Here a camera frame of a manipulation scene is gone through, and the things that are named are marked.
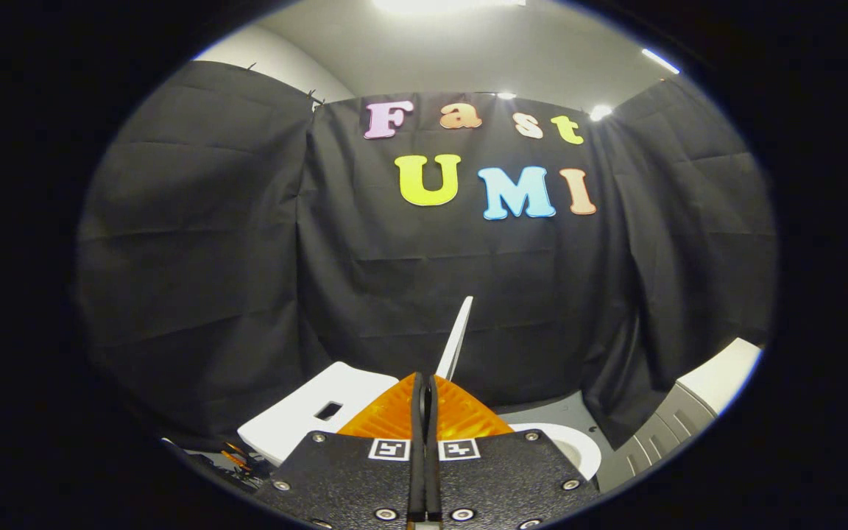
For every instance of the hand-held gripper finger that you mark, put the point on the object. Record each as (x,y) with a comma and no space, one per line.
(433,471)
(418,456)

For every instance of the grey cabinet with white top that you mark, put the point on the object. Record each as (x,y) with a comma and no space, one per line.
(674,419)

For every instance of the ceiling light panel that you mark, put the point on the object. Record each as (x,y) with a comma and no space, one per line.
(601,112)
(446,4)
(660,61)
(506,96)

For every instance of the black backdrop cloth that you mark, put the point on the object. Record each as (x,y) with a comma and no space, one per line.
(247,258)

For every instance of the white toilet tank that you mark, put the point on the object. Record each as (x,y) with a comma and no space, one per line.
(291,427)

